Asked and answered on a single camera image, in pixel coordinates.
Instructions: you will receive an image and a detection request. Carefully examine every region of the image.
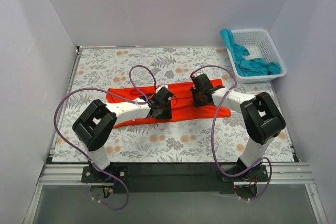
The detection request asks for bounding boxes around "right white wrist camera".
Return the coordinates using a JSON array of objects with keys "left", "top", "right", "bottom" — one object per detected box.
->
[{"left": 190, "top": 73, "right": 200, "bottom": 89}]

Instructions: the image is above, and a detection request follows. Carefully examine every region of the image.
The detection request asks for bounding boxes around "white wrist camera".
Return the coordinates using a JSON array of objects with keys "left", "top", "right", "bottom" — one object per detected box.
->
[
  {"left": 155, "top": 85, "right": 169, "bottom": 93},
  {"left": 190, "top": 73, "right": 200, "bottom": 89}
]

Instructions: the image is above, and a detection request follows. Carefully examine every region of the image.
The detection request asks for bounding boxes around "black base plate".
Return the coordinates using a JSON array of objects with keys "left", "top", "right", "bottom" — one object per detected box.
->
[{"left": 81, "top": 163, "right": 271, "bottom": 196}]

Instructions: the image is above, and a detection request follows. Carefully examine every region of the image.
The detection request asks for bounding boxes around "teal t-shirt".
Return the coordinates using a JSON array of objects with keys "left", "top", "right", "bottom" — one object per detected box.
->
[{"left": 220, "top": 28, "right": 281, "bottom": 77}]

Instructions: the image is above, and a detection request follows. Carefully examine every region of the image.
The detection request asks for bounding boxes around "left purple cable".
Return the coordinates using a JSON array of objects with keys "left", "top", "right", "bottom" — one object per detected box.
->
[{"left": 54, "top": 65, "right": 158, "bottom": 211}]

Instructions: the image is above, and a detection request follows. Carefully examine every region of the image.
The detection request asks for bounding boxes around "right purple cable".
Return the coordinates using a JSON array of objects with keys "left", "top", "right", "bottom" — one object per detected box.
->
[{"left": 190, "top": 65, "right": 272, "bottom": 201}]

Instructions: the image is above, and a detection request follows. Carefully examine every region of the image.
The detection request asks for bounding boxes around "white plastic basket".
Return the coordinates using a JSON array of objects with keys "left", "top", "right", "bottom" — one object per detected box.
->
[{"left": 227, "top": 29, "right": 287, "bottom": 84}]

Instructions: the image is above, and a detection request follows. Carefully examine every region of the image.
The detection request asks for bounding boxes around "purple cable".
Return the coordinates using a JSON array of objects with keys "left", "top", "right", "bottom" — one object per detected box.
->
[
  {"left": 54, "top": 65, "right": 158, "bottom": 211},
  {"left": 190, "top": 65, "right": 272, "bottom": 201}
]

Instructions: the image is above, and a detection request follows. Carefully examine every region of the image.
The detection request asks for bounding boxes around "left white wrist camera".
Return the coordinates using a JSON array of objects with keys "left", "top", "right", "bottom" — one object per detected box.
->
[{"left": 155, "top": 85, "right": 169, "bottom": 93}]

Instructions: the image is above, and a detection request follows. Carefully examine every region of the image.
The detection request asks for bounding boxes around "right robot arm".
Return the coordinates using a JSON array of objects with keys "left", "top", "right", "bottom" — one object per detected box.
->
[{"left": 190, "top": 73, "right": 286, "bottom": 181}]

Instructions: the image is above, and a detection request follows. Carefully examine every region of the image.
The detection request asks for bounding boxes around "orange t-shirt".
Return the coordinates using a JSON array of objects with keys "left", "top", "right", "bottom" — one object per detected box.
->
[{"left": 106, "top": 78, "right": 232, "bottom": 129}]

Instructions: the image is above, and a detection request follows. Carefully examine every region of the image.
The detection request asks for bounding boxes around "floral table mat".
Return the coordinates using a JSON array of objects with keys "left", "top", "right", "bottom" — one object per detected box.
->
[{"left": 52, "top": 47, "right": 295, "bottom": 163}]

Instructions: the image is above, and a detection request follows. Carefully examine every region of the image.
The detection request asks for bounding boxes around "aluminium frame rail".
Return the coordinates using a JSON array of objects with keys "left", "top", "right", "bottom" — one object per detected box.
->
[{"left": 38, "top": 162, "right": 314, "bottom": 185}]

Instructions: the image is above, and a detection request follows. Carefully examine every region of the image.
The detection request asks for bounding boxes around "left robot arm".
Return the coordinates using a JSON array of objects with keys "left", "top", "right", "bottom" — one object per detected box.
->
[{"left": 72, "top": 86, "right": 174, "bottom": 182}]

